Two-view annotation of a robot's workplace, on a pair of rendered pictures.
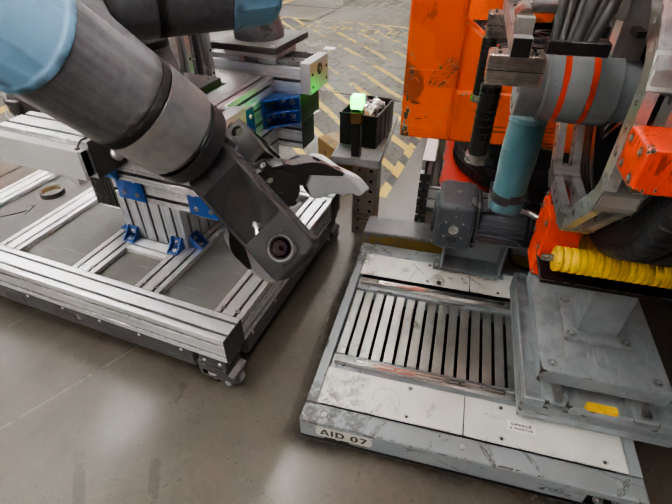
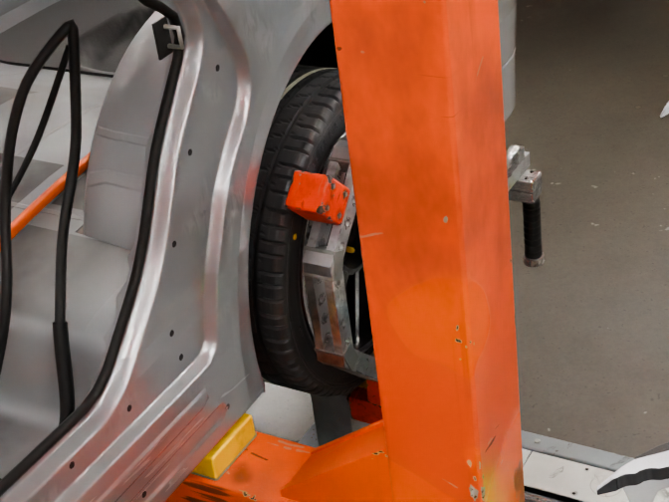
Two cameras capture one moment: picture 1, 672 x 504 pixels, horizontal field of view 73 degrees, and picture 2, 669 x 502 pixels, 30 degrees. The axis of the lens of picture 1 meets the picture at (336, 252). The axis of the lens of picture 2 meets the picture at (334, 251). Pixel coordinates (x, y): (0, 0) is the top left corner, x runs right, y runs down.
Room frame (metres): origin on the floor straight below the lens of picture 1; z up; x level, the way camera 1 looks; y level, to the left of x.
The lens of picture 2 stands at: (2.97, 0.03, 2.14)
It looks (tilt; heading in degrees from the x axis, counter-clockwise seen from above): 31 degrees down; 199
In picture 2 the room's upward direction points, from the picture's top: 8 degrees counter-clockwise
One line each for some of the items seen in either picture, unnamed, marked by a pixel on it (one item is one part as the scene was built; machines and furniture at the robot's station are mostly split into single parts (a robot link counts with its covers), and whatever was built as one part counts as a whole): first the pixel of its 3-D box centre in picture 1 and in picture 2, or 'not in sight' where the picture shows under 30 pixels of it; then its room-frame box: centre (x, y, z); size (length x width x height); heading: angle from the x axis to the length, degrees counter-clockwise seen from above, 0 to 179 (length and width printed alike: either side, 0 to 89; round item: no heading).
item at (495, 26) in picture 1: (507, 23); not in sight; (1.12, -0.39, 0.93); 0.09 x 0.05 x 0.05; 75
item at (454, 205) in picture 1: (493, 236); not in sight; (1.23, -0.53, 0.26); 0.42 x 0.18 x 0.35; 75
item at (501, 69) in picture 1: (514, 66); (516, 183); (0.79, -0.30, 0.93); 0.09 x 0.05 x 0.05; 75
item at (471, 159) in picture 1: (483, 121); (532, 229); (0.80, -0.27, 0.83); 0.04 x 0.04 x 0.16
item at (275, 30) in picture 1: (257, 17); not in sight; (1.49, 0.23, 0.87); 0.15 x 0.15 x 0.10
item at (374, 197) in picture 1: (366, 185); not in sight; (1.64, -0.13, 0.21); 0.10 x 0.10 x 0.42; 75
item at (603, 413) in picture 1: (580, 345); not in sight; (0.86, -0.71, 0.13); 0.50 x 0.36 x 0.10; 165
